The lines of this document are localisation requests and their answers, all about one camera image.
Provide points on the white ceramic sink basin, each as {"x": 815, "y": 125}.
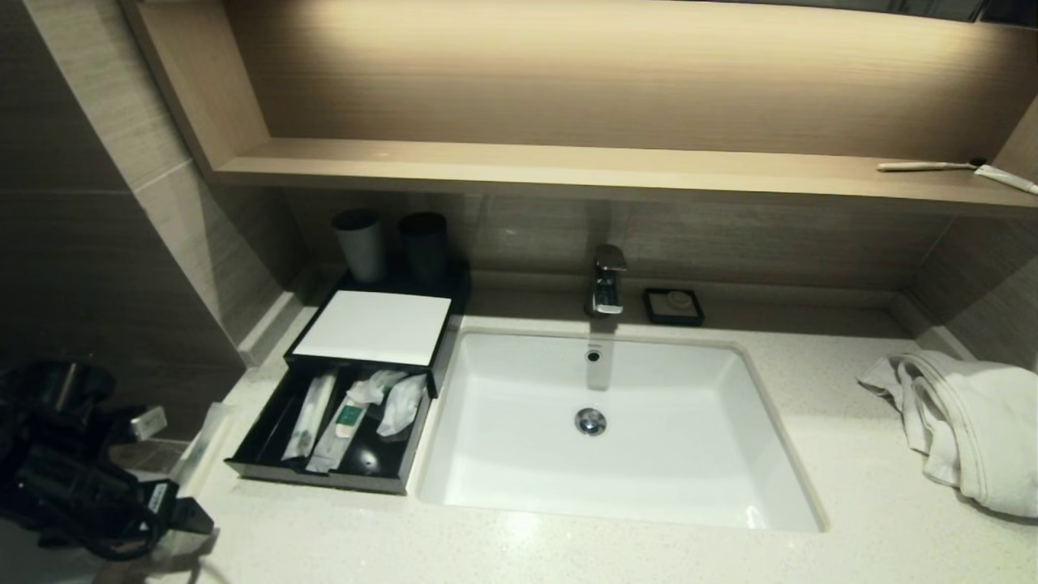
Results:
{"x": 689, "y": 454}

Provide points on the green label sachet in drawer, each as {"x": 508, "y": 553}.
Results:
{"x": 340, "y": 430}

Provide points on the black glossy box drawer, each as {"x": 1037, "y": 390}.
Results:
{"x": 268, "y": 442}

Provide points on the chrome sink drain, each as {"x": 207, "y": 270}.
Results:
{"x": 590, "y": 422}

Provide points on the white bathtub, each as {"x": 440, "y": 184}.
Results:
{"x": 40, "y": 564}

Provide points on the black square soap dish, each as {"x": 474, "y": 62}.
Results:
{"x": 650, "y": 308}

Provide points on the beige toothbrush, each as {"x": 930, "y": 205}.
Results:
{"x": 924, "y": 167}

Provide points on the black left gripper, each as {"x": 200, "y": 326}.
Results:
{"x": 89, "y": 503}

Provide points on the long white toothbrush packet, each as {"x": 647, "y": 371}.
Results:
{"x": 203, "y": 450}

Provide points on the round soap bar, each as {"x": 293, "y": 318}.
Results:
{"x": 677, "y": 304}

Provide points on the grey cup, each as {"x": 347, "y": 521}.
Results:
{"x": 361, "y": 247}

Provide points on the orange and black left arm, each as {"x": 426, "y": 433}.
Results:
{"x": 49, "y": 405}

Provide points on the white towel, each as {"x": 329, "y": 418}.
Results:
{"x": 973, "y": 430}

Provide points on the chrome sink faucet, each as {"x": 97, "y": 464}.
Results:
{"x": 606, "y": 284}

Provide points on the white packet green print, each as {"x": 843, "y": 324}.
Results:
{"x": 312, "y": 414}

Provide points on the white toothpaste tube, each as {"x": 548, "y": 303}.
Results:
{"x": 1005, "y": 178}

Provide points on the wooden wall shelf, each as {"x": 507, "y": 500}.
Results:
{"x": 568, "y": 170}

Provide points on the clear plastic packet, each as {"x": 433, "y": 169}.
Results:
{"x": 404, "y": 414}
{"x": 377, "y": 385}

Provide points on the black cup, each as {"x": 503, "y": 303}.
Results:
{"x": 423, "y": 251}

